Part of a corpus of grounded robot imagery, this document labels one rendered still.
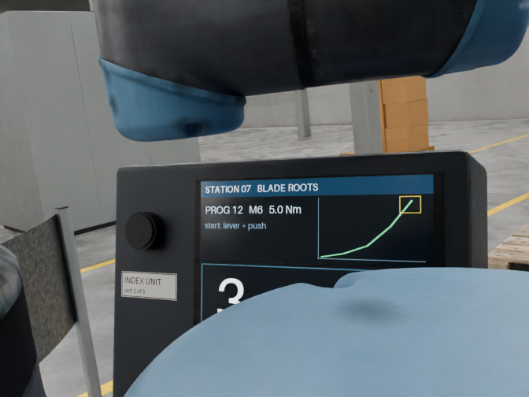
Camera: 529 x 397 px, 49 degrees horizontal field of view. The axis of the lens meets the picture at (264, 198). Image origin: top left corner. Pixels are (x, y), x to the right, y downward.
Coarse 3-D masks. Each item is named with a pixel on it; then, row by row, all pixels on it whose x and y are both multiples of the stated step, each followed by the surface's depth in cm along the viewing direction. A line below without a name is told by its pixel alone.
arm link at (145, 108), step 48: (96, 0) 30; (144, 0) 29; (192, 0) 28; (240, 0) 28; (144, 48) 29; (192, 48) 29; (240, 48) 29; (288, 48) 28; (144, 96) 30; (192, 96) 30; (240, 96) 32
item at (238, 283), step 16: (208, 272) 41; (224, 272) 40; (240, 272) 40; (256, 272) 39; (208, 288) 41; (224, 288) 40; (240, 288) 40; (256, 288) 39; (208, 304) 41; (224, 304) 40
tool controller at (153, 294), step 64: (128, 192) 44; (192, 192) 42; (256, 192) 39; (320, 192) 37; (384, 192) 36; (448, 192) 34; (128, 256) 44; (192, 256) 42; (256, 256) 39; (320, 256) 37; (384, 256) 35; (448, 256) 34; (128, 320) 44; (192, 320) 41; (128, 384) 44
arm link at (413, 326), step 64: (256, 320) 8; (320, 320) 8; (384, 320) 8; (448, 320) 8; (512, 320) 8; (192, 384) 6; (256, 384) 6; (320, 384) 6; (384, 384) 6; (448, 384) 6; (512, 384) 6
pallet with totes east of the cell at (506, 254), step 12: (528, 228) 407; (516, 240) 383; (528, 240) 381; (492, 252) 365; (504, 252) 362; (516, 252) 360; (528, 252) 361; (492, 264) 358; (504, 264) 353; (516, 264) 381; (528, 264) 376
